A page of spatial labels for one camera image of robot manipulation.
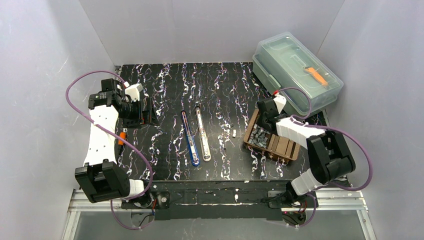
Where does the brown wooden tray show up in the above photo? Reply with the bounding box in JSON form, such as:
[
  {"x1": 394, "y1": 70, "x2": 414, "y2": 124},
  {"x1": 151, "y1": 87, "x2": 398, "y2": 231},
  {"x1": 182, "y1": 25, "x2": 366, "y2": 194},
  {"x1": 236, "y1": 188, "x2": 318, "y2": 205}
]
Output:
[{"x1": 243, "y1": 109, "x2": 301, "y2": 164}]

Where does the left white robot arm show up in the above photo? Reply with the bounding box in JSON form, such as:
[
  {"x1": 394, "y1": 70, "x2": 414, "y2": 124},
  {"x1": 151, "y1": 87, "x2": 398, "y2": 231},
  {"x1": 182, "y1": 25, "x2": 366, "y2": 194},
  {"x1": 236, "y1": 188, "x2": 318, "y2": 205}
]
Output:
[{"x1": 74, "y1": 78, "x2": 158, "y2": 203}]

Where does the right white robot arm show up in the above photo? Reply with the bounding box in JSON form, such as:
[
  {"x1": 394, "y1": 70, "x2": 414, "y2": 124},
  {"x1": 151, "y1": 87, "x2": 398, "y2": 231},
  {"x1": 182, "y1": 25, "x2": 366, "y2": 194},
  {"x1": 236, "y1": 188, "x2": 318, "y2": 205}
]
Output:
[{"x1": 257, "y1": 96, "x2": 356, "y2": 204}]

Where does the pile of staple strips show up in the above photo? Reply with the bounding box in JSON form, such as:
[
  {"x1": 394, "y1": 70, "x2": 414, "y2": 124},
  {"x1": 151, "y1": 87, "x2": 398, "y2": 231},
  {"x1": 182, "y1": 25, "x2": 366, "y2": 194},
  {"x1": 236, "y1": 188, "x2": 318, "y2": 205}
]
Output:
[{"x1": 247, "y1": 124, "x2": 271, "y2": 149}]

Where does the clear plastic storage box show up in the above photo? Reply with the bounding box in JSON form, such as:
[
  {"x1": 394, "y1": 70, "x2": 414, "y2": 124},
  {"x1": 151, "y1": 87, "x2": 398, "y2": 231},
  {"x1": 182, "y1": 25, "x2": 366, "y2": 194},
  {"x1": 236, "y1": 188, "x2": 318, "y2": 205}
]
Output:
[{"x1": 252, "y1": 32, "x2": 344, "y2": 116}]

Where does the black marbled mat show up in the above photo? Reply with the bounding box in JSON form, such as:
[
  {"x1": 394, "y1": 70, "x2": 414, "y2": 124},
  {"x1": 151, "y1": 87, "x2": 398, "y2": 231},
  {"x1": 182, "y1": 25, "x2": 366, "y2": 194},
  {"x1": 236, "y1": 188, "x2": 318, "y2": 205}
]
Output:
[{"x1": 116, "y1": 62, "x2": 309, "y2": 181}]

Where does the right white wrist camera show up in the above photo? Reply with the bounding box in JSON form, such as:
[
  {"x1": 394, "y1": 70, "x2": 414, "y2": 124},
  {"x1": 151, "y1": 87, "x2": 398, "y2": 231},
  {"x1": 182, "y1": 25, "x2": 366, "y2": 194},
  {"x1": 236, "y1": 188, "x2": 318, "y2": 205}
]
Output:
[{"x1": 272, "y1": 90, "x2": 287, "y2": 114}]

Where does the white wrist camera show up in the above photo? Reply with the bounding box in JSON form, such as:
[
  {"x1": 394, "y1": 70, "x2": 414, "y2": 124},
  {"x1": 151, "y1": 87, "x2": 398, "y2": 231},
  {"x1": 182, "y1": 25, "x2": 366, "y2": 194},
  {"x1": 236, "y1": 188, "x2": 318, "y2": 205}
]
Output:
[
  {"x1": 272, "y1": 90, "x2": 287, "y2": 114},
  {"x1": 124, "y1": 83, "x2": 144, "y2": 103}
]

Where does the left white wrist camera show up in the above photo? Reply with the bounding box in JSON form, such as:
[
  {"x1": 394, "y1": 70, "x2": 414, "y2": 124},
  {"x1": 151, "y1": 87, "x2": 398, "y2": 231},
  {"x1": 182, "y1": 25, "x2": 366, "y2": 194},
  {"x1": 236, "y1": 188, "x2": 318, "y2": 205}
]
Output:
[{"x1": 124, "y1": 83, "x2": 144, "y2": 103}]

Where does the orange handled tool in box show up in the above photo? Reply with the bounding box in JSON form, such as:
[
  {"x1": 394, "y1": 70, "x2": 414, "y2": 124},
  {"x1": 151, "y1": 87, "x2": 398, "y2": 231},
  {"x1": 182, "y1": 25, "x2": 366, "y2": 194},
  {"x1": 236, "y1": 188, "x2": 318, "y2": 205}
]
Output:
[{"x1": 304, "y1": 66, "x2": 329, "y2": 87}]

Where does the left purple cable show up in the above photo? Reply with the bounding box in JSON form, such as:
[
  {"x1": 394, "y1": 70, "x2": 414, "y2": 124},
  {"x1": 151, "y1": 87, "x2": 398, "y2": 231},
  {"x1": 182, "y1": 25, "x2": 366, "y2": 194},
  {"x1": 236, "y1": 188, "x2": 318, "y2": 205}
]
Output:
[{"x1": 65, "y1": 70, "x2": 154, "y2": 231}]

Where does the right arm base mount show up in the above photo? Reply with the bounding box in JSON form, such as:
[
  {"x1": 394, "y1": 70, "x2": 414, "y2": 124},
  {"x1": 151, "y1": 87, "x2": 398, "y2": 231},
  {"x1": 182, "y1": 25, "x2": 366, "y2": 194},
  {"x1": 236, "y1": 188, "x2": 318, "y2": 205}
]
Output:
[{"x1": 259, "y1": 190, "x2": 319, "y2": 228}]

